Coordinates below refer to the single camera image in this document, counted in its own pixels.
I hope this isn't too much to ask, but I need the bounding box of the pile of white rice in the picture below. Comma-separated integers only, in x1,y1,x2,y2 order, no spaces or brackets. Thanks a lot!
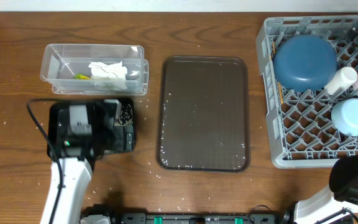
113,104,135,150

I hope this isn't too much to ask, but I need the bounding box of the white napkin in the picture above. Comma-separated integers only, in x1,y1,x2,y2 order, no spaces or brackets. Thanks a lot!
88,62,128,90

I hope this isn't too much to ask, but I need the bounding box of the green yellow snack wrapper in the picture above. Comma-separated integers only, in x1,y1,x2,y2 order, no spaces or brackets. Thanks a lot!
74,73,91,80

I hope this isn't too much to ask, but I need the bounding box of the cream white cup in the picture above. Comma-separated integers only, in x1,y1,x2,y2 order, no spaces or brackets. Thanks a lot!
324,67,358,95

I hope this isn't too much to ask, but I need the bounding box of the dark blue plate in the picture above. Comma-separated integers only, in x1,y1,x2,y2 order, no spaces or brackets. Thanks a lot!
273,35,337,92

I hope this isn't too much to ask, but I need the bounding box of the light blue bowl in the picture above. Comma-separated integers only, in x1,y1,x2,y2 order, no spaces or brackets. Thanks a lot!
331,98,358,136

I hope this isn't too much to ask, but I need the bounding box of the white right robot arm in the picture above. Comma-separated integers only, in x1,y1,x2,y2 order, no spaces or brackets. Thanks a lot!
281,156,358,224

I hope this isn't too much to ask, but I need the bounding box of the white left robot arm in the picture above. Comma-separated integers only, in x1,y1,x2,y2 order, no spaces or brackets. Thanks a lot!
41,98,135,223

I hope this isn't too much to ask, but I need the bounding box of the black tray bin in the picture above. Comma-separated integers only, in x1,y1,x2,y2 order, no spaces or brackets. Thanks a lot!
47,97,136,158

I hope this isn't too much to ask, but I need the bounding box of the clear plastic bin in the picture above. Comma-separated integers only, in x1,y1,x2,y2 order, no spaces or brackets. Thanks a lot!
40,44,149,95

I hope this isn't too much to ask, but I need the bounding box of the brown serving tray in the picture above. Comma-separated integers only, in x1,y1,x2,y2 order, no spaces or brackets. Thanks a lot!
156,56,250,172

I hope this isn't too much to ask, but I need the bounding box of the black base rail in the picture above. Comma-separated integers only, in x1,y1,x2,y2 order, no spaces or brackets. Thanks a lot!
116,213,279,224

